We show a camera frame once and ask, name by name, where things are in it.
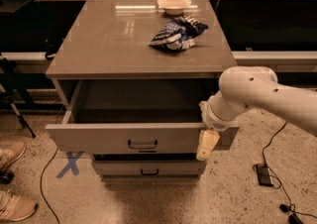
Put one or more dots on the blue white chip bag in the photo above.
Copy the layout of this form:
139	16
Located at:
178	34

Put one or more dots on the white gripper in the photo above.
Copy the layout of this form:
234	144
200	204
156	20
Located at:
212	121

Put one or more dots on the beige sneaker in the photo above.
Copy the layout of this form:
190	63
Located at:
9	155
15	208

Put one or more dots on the black plug connector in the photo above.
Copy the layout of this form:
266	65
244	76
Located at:
293	218

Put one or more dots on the grey drawer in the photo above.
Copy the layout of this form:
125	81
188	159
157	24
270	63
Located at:
183	167
131	116

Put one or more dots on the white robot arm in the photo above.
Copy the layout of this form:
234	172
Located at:
242	88

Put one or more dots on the white bowl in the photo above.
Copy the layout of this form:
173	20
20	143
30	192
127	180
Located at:
174	7

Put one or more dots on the blue tape cross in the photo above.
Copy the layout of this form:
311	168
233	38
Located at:
71	165

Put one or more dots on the grey bottom drawer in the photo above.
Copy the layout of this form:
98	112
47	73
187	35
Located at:
183	167

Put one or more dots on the upper beige sneaker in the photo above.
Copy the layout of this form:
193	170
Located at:
9	155

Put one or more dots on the grey drawer cabinet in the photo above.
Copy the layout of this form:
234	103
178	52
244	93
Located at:
110	40

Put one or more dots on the grey top drawer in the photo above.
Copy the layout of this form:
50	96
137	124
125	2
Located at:
131	116

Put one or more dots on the black power adapter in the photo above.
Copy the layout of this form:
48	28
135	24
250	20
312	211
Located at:
263	174

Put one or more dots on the lower beige sneaker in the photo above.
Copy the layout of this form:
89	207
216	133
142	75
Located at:
15	208

